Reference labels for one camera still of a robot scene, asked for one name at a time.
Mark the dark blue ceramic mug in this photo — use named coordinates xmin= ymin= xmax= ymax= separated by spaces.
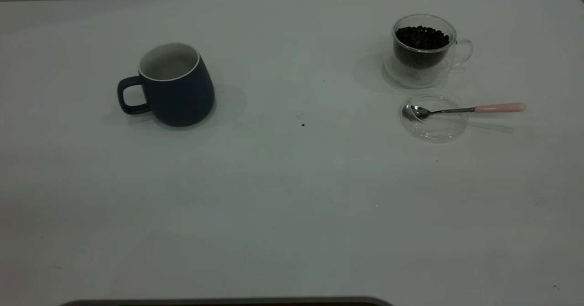
xmin=117 ymin=42 xmax=215 ymax=127

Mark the metal spoon with pink handle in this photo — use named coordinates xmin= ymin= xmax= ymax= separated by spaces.
xmin=402 ymin=103 xmax=526 ymax=121

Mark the clear glass lid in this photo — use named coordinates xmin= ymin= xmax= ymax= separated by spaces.
xmin=400 ymin=94 xmax=469 ymax=143

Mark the pile of coffee beans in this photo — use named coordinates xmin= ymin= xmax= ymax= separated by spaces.
xmin=395 ymin=26 xmax=450 ymax=69

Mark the clear glass handled cup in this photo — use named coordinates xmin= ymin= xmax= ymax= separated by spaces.
xmin=383 ymin=14 xmax=473 ymax=88

